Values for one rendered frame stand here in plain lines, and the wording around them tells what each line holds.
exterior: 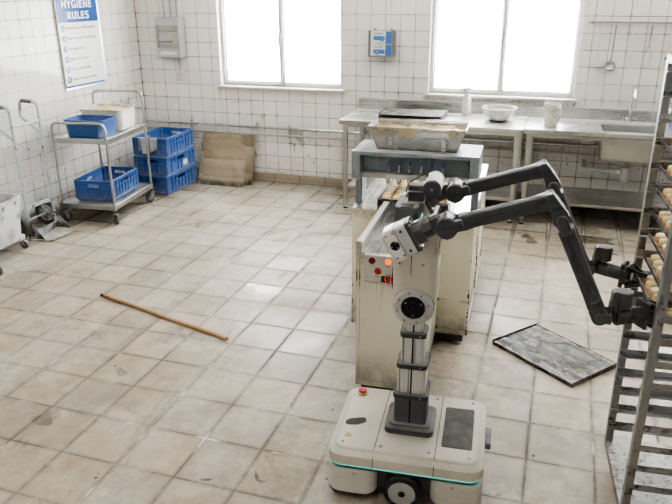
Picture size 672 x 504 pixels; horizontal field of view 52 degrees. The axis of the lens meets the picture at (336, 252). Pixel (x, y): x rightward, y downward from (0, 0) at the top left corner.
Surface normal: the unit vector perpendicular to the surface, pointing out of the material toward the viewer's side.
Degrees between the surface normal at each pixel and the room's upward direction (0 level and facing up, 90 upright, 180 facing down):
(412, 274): 101
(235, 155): 67
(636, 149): 91
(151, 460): 0
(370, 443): 0
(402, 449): 0
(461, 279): 90
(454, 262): 90
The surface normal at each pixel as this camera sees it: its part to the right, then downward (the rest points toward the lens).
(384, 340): -0.26, 0.35
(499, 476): 0.00, -0.93
